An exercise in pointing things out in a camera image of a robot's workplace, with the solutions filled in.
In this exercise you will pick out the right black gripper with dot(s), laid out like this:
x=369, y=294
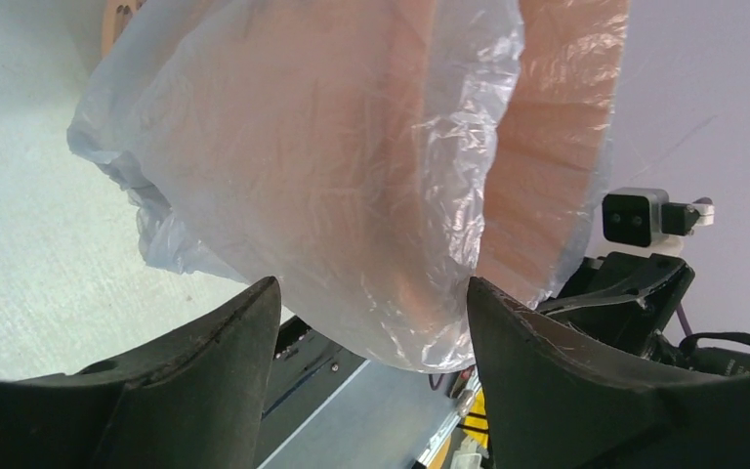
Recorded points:
x=625, y=301

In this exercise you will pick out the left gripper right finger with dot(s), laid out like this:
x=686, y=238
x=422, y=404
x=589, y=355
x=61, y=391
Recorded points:
x=558, y=399

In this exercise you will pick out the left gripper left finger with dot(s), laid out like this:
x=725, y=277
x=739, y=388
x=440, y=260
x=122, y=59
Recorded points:
x=191, y=398

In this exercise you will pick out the blue plastic trash bag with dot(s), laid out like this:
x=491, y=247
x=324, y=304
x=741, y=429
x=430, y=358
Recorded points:
x=323, y=181

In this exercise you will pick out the orange trash bin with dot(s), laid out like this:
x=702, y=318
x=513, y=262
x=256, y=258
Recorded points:
x=556, y=142

